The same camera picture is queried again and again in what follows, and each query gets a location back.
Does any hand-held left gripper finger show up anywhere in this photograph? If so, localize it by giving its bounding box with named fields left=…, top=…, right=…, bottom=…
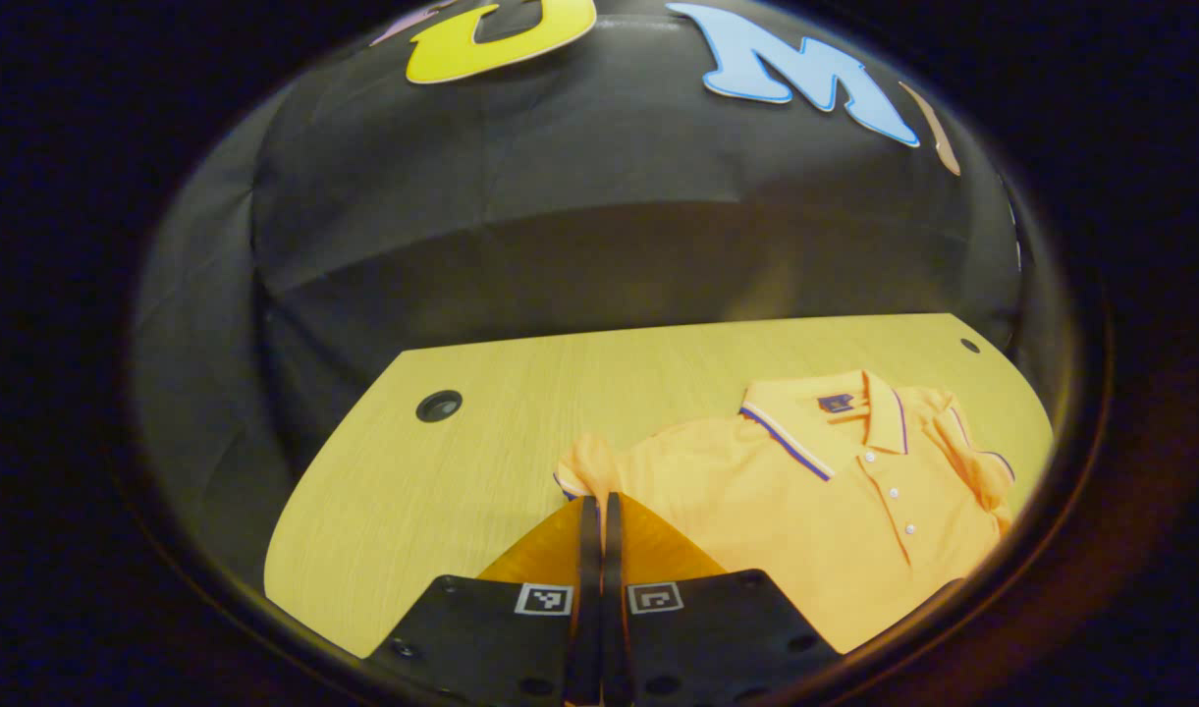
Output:
left=602, top=491, right=843, bottom=707
left=363, top=494, right=600, bottom=707

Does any orange T-shirt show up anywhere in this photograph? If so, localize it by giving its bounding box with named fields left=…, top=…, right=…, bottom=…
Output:
left=553, top=369, right=1017, bottom=656

